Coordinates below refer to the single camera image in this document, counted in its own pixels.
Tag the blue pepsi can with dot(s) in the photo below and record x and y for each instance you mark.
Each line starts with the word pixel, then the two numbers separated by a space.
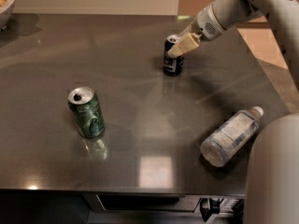
pixel 172 66

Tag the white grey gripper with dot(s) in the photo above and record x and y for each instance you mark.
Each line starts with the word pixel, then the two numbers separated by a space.
pixel 205 22

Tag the clear plastic water bottle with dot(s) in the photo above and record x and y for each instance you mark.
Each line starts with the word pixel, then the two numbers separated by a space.
pixel 222 145

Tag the drawer under table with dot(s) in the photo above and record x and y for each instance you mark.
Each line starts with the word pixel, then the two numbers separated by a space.
pixel 143 203

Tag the green soda can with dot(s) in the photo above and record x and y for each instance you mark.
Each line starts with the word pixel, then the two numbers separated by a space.
pixel 85 107

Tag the white bowl with fruit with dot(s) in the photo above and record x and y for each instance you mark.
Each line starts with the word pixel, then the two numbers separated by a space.
pixel 6 8

